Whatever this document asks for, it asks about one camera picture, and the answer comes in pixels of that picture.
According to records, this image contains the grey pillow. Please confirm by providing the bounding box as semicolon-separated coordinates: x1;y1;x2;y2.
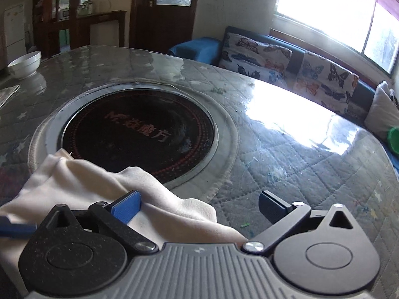
364;81;399;141

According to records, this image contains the dark wooden cabinet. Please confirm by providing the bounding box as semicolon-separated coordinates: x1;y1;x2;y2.
31;0;127;60

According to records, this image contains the white refrigerator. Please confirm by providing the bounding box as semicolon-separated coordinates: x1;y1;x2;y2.
4;4;26;69

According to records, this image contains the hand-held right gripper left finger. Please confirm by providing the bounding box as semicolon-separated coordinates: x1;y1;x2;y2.
37;191;158;254

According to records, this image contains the white bowl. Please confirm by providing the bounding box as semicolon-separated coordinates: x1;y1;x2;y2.
7;51;42;79

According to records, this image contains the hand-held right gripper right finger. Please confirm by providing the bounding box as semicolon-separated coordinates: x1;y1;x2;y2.
243;191;364;254

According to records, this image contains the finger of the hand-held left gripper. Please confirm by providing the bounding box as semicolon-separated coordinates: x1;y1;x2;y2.
0;214;37;238

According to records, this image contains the green plastic basin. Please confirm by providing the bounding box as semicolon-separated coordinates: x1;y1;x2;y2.
386;126;399;154

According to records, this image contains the cream sweatshirt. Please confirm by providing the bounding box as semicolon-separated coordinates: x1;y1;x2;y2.
0;149;250;299

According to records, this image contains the window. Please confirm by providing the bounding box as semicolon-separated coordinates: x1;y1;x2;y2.
274;0;399;75

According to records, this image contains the butterfly print cushion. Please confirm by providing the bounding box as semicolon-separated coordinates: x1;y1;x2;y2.
218;32;293;88
295;51;360;116

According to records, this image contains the round black induction cooker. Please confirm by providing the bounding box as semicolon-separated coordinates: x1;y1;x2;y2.
28;81;240;200

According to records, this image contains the blue sofa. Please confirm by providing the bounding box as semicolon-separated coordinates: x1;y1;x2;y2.
168;25;399;162

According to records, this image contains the brown wooden door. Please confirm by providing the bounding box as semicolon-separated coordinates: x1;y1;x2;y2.
129;0;203;60

